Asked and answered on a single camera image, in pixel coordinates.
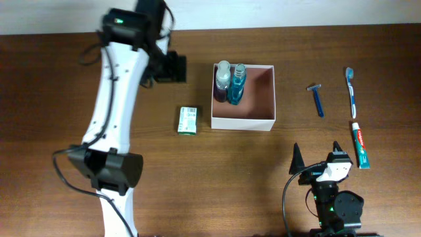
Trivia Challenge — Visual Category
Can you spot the clear bottle purple liquid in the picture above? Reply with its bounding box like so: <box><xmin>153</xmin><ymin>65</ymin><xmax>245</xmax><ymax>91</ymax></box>
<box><xmin>214</xmin><ymin>61</ymin><xmax>231</xmax><ymax>103</ymax></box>

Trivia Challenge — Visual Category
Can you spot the green white soap box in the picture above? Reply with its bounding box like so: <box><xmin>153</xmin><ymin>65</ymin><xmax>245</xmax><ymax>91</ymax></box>
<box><xmin>178</xmin><ymin>107</ymin><xmax>197</xmax><ymax>135</ymax></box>

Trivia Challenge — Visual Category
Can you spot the blue mouthwash bottle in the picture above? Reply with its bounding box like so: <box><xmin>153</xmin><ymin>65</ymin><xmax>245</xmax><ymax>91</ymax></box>
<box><xmin>228</xmin><ymin>64</ymin><xmax>247</xmax><ymax>105</ymax></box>

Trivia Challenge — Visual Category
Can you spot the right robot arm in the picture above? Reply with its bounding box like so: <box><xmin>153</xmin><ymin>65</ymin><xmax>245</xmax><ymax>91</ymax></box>
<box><xmin>282</xmin><ymin>141</ymin><xmax>378</xmax><ymax>237</ymax></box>

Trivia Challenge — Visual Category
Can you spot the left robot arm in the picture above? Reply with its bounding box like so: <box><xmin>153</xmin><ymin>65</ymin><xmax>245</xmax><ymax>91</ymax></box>
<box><xmin>64</xmin><ymin>1</ymin><xmax>186</xmax><ymax>236</ymax></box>

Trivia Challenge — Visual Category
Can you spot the green red toothpaste tube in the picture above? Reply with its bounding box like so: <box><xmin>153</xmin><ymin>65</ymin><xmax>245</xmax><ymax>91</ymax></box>
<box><xmin>351</xmin><ymin>122</ymin><xmax>370</xmax><ymax>169</ymax></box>

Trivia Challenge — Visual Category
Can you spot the blue disposable razor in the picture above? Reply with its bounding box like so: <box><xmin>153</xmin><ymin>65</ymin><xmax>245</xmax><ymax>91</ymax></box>
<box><xmin>307</xmin><ymin>84</ymin><xmax>325</xmax><ymax>118</ymax></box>

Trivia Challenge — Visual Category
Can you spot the white open cardboard box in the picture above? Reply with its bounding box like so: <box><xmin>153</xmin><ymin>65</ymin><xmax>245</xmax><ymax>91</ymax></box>
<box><xmin>210</xmin><ymin>65</ymin><xmax>276</xmax><ymax>131</ymax></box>

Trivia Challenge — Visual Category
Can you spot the blue white toothbrush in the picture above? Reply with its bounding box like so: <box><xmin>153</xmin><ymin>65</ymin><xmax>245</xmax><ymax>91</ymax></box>
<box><xmin>345</xmin><ymin>67</ymin><xmax>357</xmax><ymax>119</ymax></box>

